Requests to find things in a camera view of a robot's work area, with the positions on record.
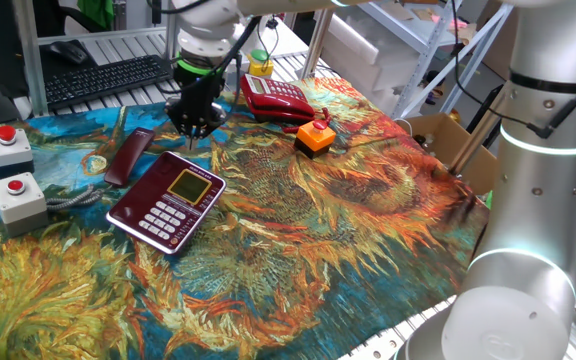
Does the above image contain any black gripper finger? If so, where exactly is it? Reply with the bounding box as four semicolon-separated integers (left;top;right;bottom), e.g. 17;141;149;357
165;96;196;151
193;101;227;151

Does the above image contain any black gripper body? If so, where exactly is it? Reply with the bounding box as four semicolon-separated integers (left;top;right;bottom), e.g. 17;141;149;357
172;69;226;109

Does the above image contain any maroon telephone handset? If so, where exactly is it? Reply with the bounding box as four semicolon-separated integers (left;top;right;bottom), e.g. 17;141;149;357
103;127;157;188

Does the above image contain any red desk telephone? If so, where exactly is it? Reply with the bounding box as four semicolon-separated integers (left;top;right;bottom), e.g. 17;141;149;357
240;73;317;125

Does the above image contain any red telephone handset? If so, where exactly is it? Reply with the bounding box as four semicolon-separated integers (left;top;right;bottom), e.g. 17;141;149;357
250;97;317;124

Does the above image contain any maroon telephone base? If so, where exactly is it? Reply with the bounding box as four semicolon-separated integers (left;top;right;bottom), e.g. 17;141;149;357
105;151;228;255

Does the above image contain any yellow box green button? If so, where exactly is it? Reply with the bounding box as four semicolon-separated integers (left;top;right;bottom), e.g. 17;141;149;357
246;48;275;78

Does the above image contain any black computer keyboard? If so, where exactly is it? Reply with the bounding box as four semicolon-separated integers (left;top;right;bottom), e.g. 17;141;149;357
42;54;174;111

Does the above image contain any orange box red button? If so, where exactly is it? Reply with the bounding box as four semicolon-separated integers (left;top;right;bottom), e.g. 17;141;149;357
293;119;338;160

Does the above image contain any black computer mouse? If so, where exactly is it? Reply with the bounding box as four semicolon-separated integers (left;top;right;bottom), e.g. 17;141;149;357
50;40;89;65

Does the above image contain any sunflower painting tablecloth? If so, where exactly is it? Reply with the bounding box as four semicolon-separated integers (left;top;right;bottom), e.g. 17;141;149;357
0;74;492;360

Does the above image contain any white foam box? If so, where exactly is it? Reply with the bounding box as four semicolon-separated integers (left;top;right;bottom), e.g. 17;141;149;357
320;14;420;116

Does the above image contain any white box black base button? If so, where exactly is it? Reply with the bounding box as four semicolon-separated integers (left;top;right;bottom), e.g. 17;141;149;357
0;124;35;180

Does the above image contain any white box grey base button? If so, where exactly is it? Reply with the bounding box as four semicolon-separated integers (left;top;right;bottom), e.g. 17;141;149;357
0;172;49;239

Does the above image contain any white metal shelving rack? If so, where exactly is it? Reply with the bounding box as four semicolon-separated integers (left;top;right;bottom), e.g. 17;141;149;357
357;0;515;120

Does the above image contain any open cardboard box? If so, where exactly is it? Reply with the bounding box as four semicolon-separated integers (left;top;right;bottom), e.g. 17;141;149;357
400;112;499;196

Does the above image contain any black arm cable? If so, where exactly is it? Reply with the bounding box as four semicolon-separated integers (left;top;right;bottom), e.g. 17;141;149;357
182;14;264;101

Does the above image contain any red coiled phone cord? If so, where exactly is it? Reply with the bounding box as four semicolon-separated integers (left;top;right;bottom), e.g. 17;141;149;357
282;107;334;135

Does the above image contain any aluminium frame post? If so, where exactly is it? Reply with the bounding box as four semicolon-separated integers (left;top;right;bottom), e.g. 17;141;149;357
300;7;335;81
10;0;50;119

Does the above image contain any grey coiled phone cord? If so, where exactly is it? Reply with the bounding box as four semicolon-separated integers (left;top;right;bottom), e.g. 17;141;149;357
45;183;112;211

